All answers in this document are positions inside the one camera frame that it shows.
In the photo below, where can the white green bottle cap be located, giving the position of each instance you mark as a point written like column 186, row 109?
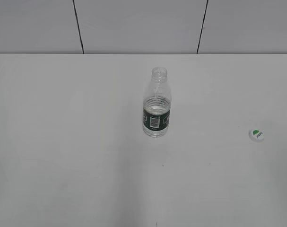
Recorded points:
column 256, row 135

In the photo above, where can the clear plastic water bottle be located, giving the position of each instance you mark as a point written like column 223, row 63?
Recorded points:
column 157, row 104

